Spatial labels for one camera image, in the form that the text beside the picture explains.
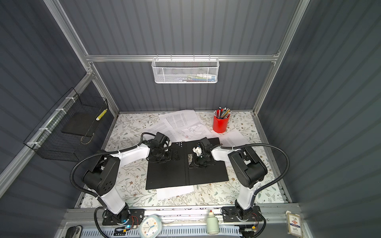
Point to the printed paper sheet front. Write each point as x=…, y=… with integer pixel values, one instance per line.
x=168, y=192

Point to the playing card box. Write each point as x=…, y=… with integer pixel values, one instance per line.
x=294, y=225

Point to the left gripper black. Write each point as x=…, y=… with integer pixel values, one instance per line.
x=169, y=157

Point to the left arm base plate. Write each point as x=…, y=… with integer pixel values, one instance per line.
x=131, y=217

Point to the printed paper sheet back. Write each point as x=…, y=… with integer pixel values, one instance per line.
x=180, y=120

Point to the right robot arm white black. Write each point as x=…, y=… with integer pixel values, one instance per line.
x=248, y=167

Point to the black stapler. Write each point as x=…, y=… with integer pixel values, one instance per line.
x=74, y=232

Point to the pens in red cup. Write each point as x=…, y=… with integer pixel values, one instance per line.
x=222, y=113

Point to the yellow marker in basket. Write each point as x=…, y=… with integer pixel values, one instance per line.
x=101, y=115

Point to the red pen cup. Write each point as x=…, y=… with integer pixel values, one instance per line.
x=220, y=125

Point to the diagram paper sheet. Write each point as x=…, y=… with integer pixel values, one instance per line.
x=195, y=132

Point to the orange folder black inside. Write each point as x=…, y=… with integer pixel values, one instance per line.
x=176, y=173

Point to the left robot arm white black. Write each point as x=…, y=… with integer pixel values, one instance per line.
x=101, y=176

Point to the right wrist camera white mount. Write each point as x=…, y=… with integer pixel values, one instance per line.
x=197, y=151

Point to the black wire mesh basket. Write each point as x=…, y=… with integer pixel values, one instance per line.
x=71, y=132

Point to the white wire mesh basket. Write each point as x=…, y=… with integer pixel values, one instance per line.
x=195, y=71

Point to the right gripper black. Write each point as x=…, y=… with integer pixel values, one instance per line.
x=195, y=163

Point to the white table clock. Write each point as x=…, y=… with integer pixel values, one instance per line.
x=150, y=227

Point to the white glue bottle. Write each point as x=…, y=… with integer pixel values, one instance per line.
x=212, y=224

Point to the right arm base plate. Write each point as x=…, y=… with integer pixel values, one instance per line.
x=232, y=214

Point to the printed paper sheet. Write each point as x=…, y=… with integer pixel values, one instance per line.
x=165, y=128
x=180, y=120
x=168, y=192
x=233, y=138

